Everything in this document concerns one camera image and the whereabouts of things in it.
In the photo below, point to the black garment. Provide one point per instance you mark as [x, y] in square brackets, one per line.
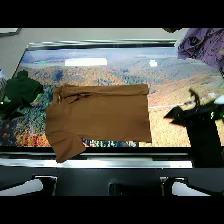
[205, 146]

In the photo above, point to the purple garment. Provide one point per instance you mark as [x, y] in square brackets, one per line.
[203, 45]

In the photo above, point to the dark green garment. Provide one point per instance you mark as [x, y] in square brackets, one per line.
[23, 90]

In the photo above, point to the silver frame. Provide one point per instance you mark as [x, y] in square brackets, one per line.
[110, 163]

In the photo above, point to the brown T-shirt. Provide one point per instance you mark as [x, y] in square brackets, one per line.
[106, 113]

